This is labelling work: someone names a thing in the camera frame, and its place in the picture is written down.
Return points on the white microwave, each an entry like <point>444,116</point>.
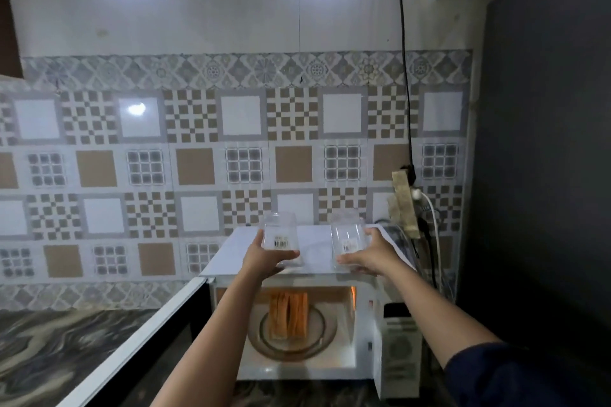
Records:
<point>315,240</point>

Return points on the beige socket adapter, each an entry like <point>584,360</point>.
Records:
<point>405,201</point>

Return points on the clear plastic container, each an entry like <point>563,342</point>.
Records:
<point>280,230</point>
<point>348,235</point>

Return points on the person's left forearm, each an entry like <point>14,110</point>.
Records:
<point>210,349</point>

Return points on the person's left hand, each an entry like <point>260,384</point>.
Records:
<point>265,261</point>

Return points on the person's right forearm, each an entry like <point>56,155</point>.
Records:
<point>439,316</point>

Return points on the dark blue sleeve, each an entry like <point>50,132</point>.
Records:
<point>525,378</point>

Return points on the person's right hand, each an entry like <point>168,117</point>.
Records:
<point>379,259</point>

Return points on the stainless steel double-door fridge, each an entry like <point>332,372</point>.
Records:
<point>549,135</point>

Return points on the dark brown wall cabinet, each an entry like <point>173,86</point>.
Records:
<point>7,39</point>

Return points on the white microwave door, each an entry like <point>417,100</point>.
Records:
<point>172,349</point>

